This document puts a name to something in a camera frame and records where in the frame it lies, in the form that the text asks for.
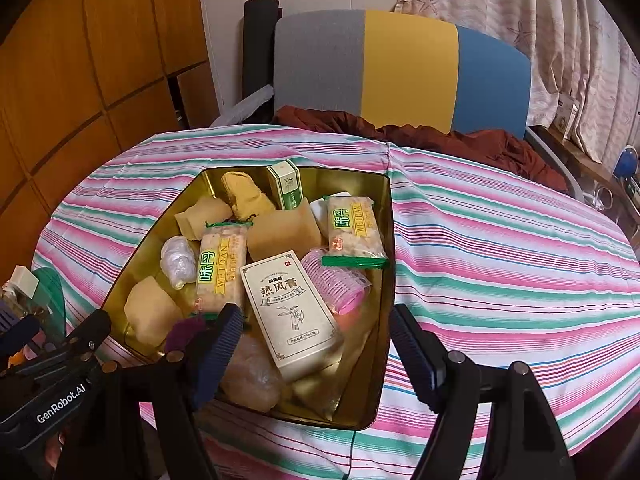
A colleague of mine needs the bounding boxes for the pink hair roller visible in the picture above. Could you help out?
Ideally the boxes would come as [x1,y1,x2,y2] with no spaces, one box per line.
[300,248,371,315]

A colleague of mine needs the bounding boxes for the white box on desk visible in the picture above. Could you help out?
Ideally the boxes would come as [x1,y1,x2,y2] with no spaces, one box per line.
[553,93,578,140]

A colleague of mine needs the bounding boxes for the green glass item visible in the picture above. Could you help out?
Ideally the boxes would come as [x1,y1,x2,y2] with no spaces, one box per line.
[34,266,66,336]

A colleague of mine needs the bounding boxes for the patterned beige curtain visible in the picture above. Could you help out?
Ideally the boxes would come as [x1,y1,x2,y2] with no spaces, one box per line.
[396,0,639,169]

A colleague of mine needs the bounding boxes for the white foam sponge block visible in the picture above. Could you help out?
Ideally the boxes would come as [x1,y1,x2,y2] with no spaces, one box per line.
[309,192,350,238]

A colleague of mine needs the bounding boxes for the yellow sock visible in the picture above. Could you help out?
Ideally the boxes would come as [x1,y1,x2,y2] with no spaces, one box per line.
[221,171,276,221]

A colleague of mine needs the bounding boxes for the yellow sponge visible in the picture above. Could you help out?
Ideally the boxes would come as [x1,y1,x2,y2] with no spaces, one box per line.
[247,198,323,261]

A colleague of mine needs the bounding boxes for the white plastic bag ball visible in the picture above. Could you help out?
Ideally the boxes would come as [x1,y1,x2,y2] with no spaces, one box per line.
[160,235,198,290]

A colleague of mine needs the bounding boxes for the rice snack packet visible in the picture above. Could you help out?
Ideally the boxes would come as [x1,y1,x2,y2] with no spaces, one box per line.
[321,196,388,269]
[194,222,250,314]

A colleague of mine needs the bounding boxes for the gold tin box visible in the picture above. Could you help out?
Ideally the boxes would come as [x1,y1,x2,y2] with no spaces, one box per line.
[104,168,395,429]

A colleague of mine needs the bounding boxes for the blue round object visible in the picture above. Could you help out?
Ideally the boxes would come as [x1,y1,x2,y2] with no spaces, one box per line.
[613,145,639,179]

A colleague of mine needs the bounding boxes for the wooden side desk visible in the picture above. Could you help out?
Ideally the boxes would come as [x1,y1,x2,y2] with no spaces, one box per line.
[525,125,639,249]

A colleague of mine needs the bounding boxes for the dark red blanket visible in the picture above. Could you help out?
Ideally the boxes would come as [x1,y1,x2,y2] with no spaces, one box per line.
[273,105,570,194]

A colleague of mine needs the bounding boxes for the wooden wardrobe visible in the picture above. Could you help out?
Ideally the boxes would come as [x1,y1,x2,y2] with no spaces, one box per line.
[1,0,219,278]

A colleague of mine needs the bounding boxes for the beige ointment box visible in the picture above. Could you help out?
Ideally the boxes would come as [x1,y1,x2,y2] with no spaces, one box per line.
[241,250,344,382]

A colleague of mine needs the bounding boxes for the small green white box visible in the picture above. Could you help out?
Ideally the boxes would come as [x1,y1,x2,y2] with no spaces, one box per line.
[267,159,304,210]

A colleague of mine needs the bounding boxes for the grey yellow blue chair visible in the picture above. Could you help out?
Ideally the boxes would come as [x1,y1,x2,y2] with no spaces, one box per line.
[242,0,584,200]

